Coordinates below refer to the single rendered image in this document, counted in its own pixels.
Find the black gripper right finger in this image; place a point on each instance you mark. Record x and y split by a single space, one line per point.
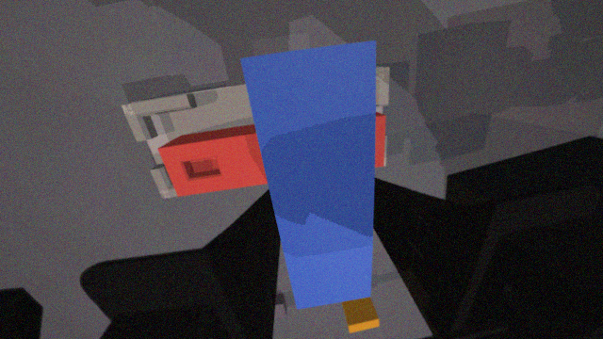
441 249

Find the red long block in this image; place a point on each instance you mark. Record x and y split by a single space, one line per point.
228 158

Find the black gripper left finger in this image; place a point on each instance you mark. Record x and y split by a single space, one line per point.
236 273

